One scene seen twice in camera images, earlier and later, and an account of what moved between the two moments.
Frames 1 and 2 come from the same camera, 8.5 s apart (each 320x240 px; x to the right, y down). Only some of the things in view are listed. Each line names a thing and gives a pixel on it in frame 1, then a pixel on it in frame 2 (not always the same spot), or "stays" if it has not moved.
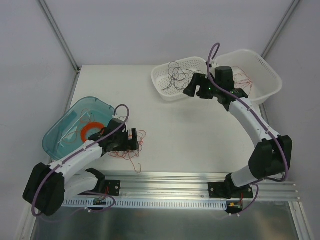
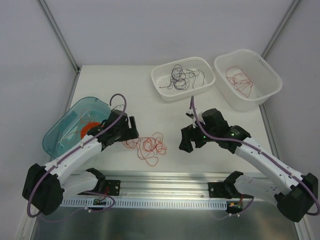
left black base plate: x=112 y=187 stays
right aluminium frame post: x=287 y=16 stays
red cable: x=242 y=80 stays
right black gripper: x=203 y=86 -> x=194 y=137
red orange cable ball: x=131 y=155 -> x=148 y=148
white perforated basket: x=170 y=79 stays
